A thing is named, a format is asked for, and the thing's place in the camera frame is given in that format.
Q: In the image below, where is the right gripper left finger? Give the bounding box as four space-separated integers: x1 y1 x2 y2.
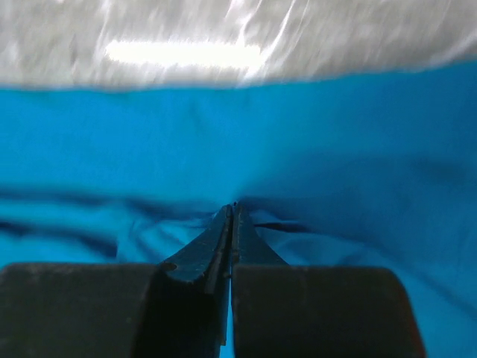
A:
1 205 232 357

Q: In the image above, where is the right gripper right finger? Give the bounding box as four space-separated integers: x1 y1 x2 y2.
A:
231 205 426 358

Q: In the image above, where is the blue t shirt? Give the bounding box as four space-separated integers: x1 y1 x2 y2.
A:
1 63 476 357

